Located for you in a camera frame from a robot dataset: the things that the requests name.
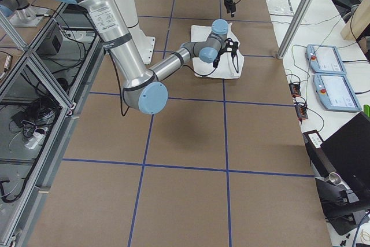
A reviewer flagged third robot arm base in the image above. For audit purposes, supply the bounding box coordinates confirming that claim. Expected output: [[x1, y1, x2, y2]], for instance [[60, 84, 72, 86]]
[[1, 0, 41, 28]]

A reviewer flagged upper blue teach pendant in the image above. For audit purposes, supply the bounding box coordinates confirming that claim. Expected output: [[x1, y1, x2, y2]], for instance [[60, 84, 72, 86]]
[[306, 44, 347, 75]]

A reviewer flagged black laptop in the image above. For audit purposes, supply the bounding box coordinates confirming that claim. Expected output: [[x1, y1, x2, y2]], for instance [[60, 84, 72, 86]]
[[321, 112, 369, 198]]

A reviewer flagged white long-sleeve printed shirt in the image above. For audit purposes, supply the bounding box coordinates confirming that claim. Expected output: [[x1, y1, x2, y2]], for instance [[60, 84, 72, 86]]
[[191, 19, 244, 79]]

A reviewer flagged bundle of floor cables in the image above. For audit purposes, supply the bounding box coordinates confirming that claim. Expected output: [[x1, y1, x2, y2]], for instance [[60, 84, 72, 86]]
[[8, 96, 61, 151]]

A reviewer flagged lower blue teach pendant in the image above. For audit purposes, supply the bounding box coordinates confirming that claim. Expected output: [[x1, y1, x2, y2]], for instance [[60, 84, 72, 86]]
[[313, 73, 361, 112]]

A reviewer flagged blue teach pendant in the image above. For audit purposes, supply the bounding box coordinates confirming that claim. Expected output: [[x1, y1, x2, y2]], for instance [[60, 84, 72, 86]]
[[313, 73, 361, 112], [306, 44, 347, 75]]

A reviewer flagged clear plastic document sleeve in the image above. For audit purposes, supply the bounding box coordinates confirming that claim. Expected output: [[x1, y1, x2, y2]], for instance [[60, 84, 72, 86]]
[[266, 0, 294, 16]]

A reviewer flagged orange-black connector module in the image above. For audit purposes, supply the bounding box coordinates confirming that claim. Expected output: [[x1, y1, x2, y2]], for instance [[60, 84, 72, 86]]
[[288, 83, 301, 97], [295, 104, 308, 121]]

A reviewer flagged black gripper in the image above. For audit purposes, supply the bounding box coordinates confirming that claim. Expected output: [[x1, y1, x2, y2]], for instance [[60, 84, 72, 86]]
[[213, 38, 239, 68], [224, 0, 235, 17]]

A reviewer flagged black power adapter box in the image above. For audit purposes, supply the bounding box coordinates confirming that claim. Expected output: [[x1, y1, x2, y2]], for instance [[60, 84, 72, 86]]
[[302, 130, 327, 172]]

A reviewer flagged aluminium frame post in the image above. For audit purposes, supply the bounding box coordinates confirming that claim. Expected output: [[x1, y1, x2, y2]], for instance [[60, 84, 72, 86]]
[[276, 0, 313, 60]]

